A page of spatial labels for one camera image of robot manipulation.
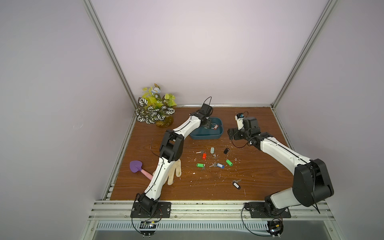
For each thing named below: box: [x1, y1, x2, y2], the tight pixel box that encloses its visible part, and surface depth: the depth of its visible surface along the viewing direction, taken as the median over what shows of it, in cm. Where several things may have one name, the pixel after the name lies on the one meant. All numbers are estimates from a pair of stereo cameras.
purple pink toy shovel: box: [129, 160, 153, 181], surface depth 89 cm
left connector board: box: [139, 221, 157, 238], surface depth 73 cm
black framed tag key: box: [231, 179, 242, 190], surface depth 83 cm
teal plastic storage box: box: [190, 117, 224, 140], surface depth 108 cm
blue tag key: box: [209, 161, 225, 169], surface depth 90 cm
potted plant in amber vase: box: [134, 83, 177, 128], surface depth 92 cm
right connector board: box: [266, 220, 284, 238], surface depth 71 cm
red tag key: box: [195, 150, 207, 161], surface depth 94 cm
